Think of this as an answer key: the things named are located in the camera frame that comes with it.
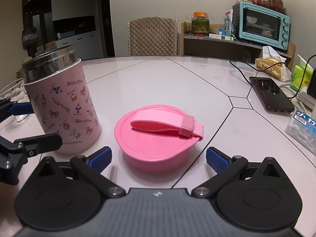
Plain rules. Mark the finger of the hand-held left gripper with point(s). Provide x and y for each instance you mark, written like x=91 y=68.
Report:
x=37 y=144
x=21 y=108

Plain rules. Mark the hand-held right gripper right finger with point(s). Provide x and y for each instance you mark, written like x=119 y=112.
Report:
x=217 y=160

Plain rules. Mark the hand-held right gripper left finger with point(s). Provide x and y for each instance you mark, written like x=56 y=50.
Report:
x=101 y=159

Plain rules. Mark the clear dimpled glass cup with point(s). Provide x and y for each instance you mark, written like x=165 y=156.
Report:
x=14 y=91

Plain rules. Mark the pink printed bottle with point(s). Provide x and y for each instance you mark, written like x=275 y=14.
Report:
x=64 y=98

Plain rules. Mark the pink bottle cap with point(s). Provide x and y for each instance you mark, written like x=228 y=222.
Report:
x=153 y=143

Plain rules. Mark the hanging grey bag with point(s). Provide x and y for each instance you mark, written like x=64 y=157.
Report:
x=29 y=38

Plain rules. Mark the black smartphone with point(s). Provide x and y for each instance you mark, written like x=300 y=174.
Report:
x=271 y=93

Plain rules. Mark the clear plastic box blue label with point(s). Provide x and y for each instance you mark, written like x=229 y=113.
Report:
x=302 y=130

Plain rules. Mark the yellow bread bag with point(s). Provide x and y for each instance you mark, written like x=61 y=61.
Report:
x=271 y=68

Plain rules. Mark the wooden shelf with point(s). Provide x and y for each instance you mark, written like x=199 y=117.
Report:
x=217 y=47

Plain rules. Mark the white and black cabinet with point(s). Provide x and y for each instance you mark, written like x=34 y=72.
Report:
x=71 y=5

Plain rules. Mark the green tissue box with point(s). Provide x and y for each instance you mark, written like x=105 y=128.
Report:
x=300 y=76

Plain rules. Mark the black charger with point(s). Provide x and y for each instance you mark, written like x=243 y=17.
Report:
x=311 y=81

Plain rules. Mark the dark door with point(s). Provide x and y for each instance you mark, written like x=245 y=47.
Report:
x=108 y=17

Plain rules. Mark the beige quilted chair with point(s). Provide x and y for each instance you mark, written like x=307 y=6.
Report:
x=153 y=37

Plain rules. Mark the green pickle jar orange lid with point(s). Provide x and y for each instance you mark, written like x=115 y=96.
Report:
x=200 y=23

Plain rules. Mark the white green snack bag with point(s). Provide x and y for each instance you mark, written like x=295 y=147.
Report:
x=229 y=22

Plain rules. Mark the teal toaster oven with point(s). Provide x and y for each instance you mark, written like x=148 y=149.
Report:
x=261 y=24

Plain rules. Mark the glass jar red contents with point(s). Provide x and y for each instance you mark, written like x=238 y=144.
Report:
x=263 y=0
x=277 y=3

